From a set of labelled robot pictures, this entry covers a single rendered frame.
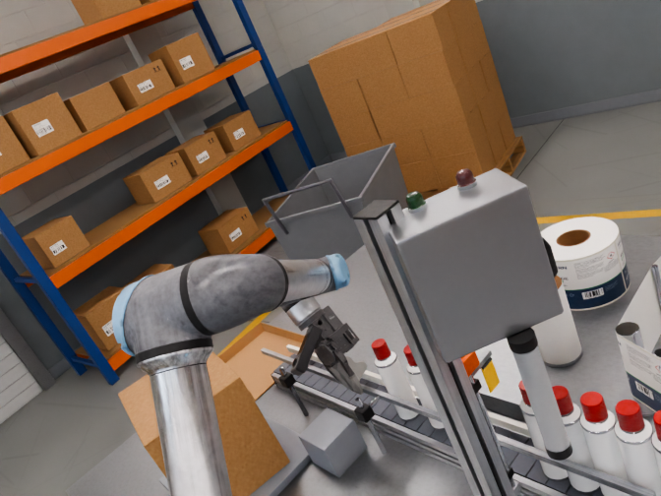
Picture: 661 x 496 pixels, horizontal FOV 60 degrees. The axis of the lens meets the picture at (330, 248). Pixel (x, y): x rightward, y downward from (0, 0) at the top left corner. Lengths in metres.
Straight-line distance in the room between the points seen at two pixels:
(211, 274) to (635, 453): 0.67
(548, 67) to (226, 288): 4.89
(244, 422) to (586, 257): 0.86
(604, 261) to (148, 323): 1.02
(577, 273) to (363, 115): 3.34
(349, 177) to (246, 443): 2.74
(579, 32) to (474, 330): 4.72
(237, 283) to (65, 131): 3.72
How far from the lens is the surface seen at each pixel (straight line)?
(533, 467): 1.18
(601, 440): 1.00
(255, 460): 1.41
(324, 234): 3.21
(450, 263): 0.71
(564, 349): 1.33
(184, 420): 0.87
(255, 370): 1.88
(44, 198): 5.18
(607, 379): 1.31
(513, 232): 0.72
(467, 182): 0.75
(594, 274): 1.45
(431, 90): 4.27
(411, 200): 0.73
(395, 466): 1.34
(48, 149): 4.41
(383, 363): 1.25
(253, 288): 0.85
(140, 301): 0.89
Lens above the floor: 1.75
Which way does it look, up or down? 22 degrees down
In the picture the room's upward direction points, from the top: 25 degrees counter-clockwise
